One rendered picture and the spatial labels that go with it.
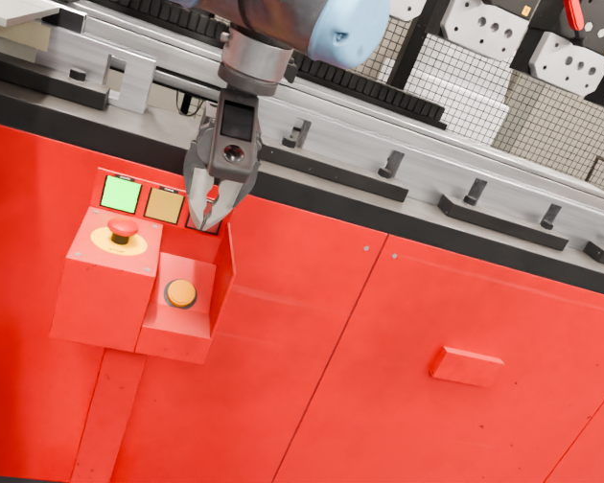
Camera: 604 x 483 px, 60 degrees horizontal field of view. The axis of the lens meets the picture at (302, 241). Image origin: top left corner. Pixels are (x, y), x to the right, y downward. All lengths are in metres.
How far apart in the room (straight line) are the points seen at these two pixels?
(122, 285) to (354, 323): 0.53
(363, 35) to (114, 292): 0.43
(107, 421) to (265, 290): 0.34
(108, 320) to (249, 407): 0.52
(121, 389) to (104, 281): 0.22
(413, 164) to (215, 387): 0.60
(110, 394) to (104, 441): 0.10
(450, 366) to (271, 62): 0.79
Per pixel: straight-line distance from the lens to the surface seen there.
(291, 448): 1.27
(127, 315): 0.71
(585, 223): 1.35
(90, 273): 0.69
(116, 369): 0.83
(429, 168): 1.10
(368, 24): 0.45
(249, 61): 0.61
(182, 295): 0.77
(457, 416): 1.34
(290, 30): 0.45
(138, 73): 0.97
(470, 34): 1.05
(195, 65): 1.23
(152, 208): 0.80
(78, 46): 0.98
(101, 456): 0.95
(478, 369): 1.24
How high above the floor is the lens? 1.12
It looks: 22 degrees down
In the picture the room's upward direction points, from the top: 22 degrees clockwise
